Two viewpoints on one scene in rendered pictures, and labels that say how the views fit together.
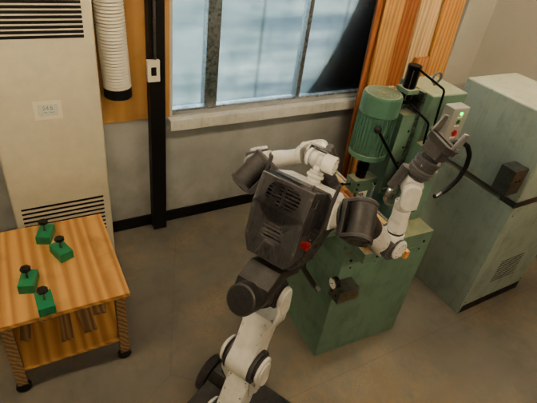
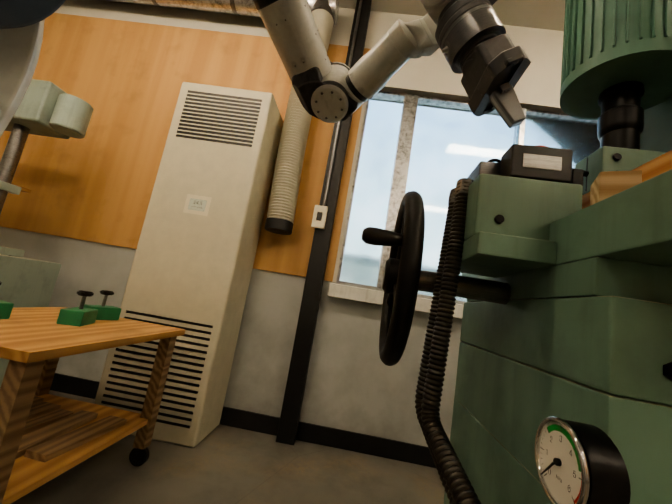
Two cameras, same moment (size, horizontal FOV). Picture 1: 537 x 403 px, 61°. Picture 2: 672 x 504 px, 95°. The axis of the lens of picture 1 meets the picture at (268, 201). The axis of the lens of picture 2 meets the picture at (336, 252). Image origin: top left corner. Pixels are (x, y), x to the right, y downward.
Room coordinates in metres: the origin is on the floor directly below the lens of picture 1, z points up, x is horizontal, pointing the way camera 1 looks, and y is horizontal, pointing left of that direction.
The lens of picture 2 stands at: (1.27, -0.36, 0.75)
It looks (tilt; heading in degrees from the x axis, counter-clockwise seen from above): 9 degrees up; 38
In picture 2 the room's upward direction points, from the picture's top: 10 degrees clockwise
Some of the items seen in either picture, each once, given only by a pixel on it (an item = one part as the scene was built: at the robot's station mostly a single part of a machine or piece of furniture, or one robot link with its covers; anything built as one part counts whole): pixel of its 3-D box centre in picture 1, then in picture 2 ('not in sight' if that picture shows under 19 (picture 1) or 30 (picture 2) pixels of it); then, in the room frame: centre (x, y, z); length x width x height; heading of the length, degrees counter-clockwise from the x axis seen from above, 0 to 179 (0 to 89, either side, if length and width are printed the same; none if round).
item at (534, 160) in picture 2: not in sight; (509, 177); (1.78, -0.28, 0.99); 0.13 x 0.11 x 0.06; 31
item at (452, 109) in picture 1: (451, 121); not in sight; (1.97, -0.77, 1.40); 0.10 x 0.06 x 0.16; 121
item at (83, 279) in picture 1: (60, 292); (32, 387); (1.57, 1.00, 0.32); 0.66 x 0.57 x 0.64; 33
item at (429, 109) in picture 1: (410, 153); not in sight; (2.08, -0.67, 1.16); 0.22 x 0.22 x 0.72; 31
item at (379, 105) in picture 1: (375, 124); (622, 18); (1.92, -0.42, 1.35); 0.18 x 0.18 x 0.31
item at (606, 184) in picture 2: not in sight; (614, 194); (1.70, -0.40, 0.92); 0.04 x 0.03 x 0.04; 9
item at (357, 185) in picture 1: (361, 183); (632, 182); (1.93, -0.44, 1.03); 0.14 x 0.07 x 0.09; 121
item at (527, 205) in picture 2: not in sight; (505, 222); (1.79, -0.28, 0.91); 0.15 x 0.14 x 0.09; 31
